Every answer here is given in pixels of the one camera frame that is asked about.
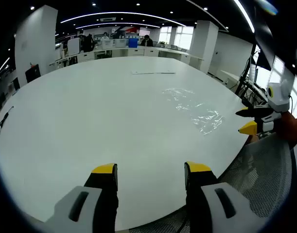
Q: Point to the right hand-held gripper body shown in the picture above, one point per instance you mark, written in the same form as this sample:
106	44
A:
280	97

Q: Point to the white box appliance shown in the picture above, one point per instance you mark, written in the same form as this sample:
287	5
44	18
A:
73	46

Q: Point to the white counter cabinets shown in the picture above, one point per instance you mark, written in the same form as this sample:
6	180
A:
138	52

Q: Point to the grey mesh office chair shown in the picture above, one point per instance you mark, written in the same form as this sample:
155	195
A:
267	170

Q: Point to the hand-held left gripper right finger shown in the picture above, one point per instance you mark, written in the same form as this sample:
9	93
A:
211	208

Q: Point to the white storage bin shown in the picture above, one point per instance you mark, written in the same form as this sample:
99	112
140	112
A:
108	44
121	43

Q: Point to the long white ruler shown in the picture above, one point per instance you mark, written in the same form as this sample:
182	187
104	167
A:
153	72

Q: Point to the clear plastic food packaging bag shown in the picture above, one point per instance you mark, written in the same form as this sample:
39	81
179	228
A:
182	97
209	122

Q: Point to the black office chair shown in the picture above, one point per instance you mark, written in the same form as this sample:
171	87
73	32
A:
16	83
32	74

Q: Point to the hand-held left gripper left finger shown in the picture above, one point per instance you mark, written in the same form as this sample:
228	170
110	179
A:
90	206

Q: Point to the black tripod stand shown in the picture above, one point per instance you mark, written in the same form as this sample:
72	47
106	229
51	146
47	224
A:
246	82

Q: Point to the person's right hand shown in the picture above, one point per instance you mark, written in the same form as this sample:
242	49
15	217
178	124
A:
289	126

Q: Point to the black backpack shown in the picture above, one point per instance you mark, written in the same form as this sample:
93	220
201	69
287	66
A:
88	43

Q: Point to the blue storage box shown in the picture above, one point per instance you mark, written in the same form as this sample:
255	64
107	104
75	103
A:
133	43

